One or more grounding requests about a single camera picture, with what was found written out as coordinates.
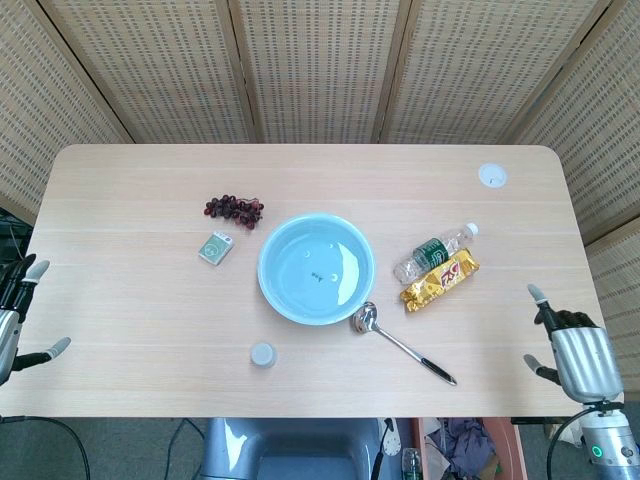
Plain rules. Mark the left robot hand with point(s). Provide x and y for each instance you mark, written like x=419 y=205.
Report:
x=9 y=330

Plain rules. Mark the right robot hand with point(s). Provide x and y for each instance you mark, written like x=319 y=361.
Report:
x=582 y=355

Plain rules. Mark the silver metal ladle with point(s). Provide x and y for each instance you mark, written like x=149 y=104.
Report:
x=395 y=340

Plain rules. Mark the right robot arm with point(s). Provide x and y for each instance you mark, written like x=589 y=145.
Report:
x=612 y=445

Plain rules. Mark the clear water bottle green label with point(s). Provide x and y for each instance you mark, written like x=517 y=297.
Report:
x=430 y=254

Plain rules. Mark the light blue plastic basin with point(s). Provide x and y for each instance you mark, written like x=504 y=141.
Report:
x=316 y=270

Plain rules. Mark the woven folding screen panel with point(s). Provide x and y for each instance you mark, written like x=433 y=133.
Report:
x=150 y=70
x=605 y=140
x=490 y=70
x=320 y=70
x=622 y=300
x=30 y=125

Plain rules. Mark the black equipment stand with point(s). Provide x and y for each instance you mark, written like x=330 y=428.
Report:
x=10 y=240

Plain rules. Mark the red plastic bin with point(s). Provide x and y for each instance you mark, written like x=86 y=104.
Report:
x=510 y=450

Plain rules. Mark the purple cloth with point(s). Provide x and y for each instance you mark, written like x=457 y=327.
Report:
x=465 y=440

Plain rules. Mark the gold snack package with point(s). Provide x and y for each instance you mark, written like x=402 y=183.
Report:
x=440 y=280

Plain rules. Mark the green capped clear bottle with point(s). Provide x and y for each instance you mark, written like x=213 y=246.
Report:
x=411 y=465

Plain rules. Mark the green white small box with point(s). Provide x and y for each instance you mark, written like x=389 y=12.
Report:
x=216 y=248

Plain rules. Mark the red grape bunch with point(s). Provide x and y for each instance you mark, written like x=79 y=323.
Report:
x=232 y=209

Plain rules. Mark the small white plastic bottle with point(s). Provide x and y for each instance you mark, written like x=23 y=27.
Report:
x=263 y=354

